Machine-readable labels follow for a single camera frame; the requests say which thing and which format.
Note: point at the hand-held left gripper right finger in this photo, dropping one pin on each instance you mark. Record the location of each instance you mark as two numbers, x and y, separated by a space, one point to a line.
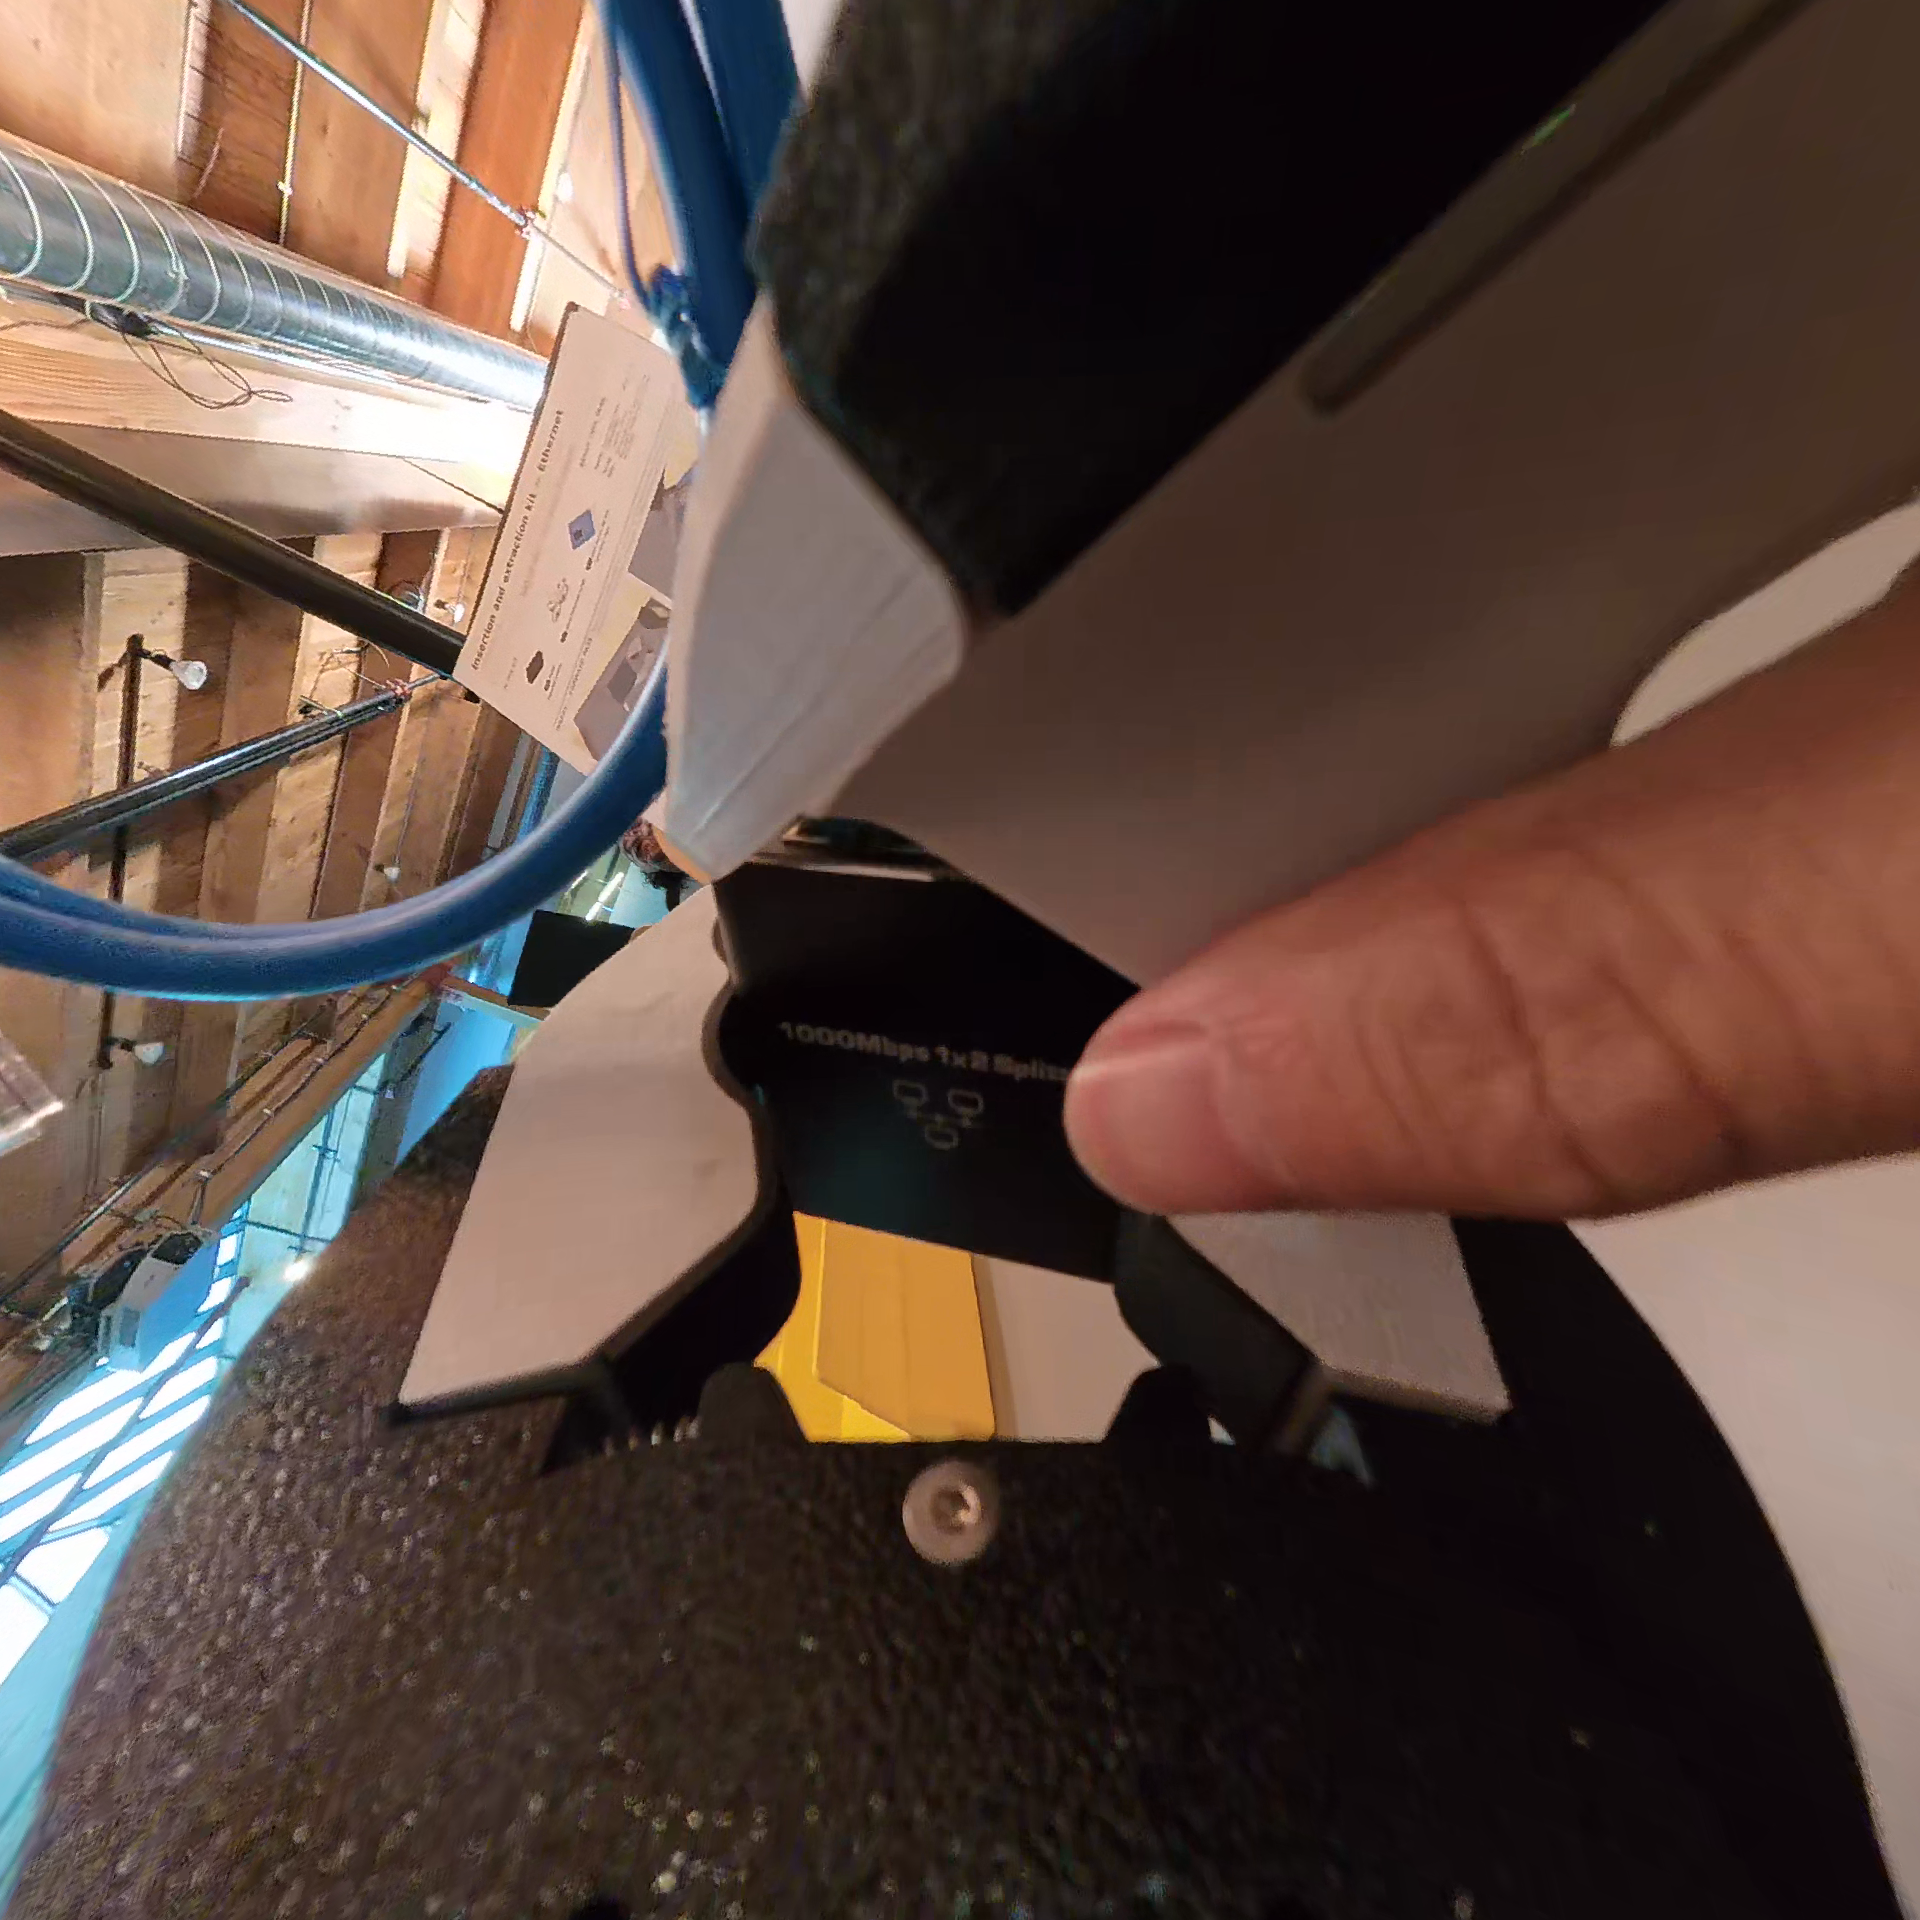
1350 1306

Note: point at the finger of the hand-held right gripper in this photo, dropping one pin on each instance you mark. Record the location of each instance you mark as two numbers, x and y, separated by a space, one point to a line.
1276 675

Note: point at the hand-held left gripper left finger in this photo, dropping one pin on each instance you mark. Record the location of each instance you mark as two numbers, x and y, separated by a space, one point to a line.
600 1170

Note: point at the black ethernet splitter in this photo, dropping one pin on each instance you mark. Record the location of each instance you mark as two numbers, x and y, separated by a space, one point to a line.
902 974

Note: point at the person's right hand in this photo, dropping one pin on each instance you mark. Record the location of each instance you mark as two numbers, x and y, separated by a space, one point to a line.
1500 1019

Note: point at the yellow plastic bin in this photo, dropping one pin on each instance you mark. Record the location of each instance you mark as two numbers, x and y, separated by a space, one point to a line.
886 1319

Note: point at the black ceiling pipe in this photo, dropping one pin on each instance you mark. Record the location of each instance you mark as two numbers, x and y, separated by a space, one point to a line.
225 546
225 765

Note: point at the printed instruction sheet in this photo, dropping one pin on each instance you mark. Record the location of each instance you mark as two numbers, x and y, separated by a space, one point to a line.
600 494

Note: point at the silver spiral air duct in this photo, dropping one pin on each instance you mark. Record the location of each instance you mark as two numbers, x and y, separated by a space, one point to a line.
225 271

